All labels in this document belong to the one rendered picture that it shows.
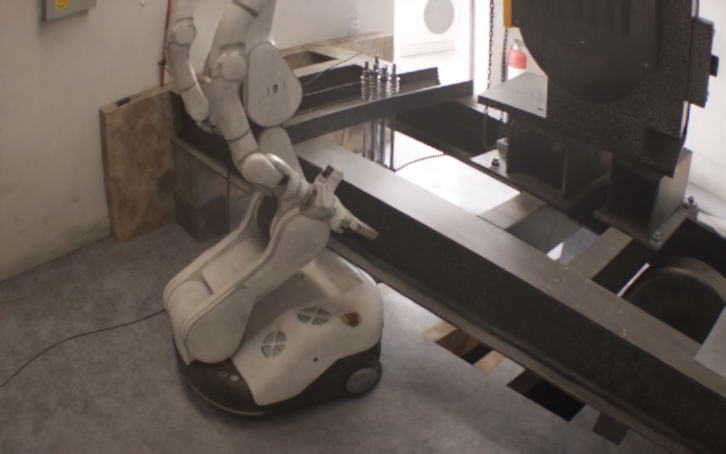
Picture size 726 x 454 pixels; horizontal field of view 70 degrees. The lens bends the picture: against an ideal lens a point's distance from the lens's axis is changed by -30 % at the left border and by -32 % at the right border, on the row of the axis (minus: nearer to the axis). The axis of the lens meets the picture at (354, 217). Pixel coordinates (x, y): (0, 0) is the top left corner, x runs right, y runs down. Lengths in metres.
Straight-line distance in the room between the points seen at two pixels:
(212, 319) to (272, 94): 0.64
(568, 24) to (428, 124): 1.38
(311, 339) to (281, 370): 0.13
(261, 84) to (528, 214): 0.80
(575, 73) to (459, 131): 1.17
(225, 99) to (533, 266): 0.83
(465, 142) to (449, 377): 0.99
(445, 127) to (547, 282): 1.37
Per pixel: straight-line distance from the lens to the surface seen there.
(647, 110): 1.87
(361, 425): 2.14
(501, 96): 2.10
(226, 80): 1.49
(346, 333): 1.98
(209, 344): 2.00
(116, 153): 2.94
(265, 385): 1.98
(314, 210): 1.74
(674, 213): 2.18
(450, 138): 2.89
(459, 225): 1.84
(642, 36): 1.69
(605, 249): 1.85
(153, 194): 3.12
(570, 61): 1.78
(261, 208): 2.03
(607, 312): 1.60
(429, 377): 2.33
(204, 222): 3.01
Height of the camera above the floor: 1.56
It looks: 29 degrees down
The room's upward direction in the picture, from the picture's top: 1 degrees clockwise
